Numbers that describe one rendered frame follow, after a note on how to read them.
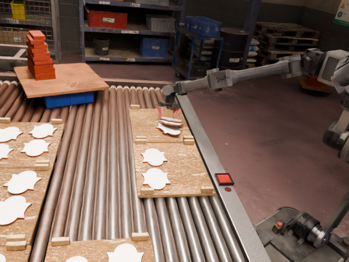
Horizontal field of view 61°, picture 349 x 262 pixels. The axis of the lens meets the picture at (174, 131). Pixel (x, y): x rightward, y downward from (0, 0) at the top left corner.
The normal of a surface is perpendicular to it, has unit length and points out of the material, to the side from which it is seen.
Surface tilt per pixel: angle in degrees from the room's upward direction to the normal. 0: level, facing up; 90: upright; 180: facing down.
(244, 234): 0
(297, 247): 0
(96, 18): 90
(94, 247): 0
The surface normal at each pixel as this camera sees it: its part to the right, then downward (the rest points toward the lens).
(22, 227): 0.12, -0.86
